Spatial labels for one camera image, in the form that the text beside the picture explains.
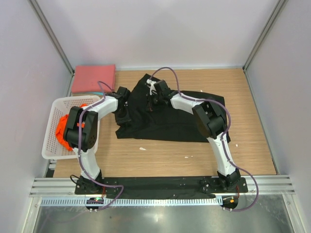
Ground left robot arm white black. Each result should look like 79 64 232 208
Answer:
63 87 130 194

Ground white plastic basket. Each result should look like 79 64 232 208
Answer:
42 95 100 160

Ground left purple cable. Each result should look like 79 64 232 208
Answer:
36 81 125 224

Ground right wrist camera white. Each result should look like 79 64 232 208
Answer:
146 79 157 95

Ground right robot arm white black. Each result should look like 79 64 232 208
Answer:
146 79 241 192

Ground orange t-shirt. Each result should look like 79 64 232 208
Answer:
55 114 72 151

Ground aluminium frame rail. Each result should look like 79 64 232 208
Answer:
29 176 83 198

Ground folded teal t-shirt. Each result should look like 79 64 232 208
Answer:
85 92 103 96

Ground white slotted cable duct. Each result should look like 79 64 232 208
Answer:
40 196 223 207

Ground black t-shirt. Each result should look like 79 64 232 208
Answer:
115 73 231 144

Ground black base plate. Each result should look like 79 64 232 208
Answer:
75 176 248 200

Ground folded pink t-shirt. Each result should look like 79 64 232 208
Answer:
71 64 116 94

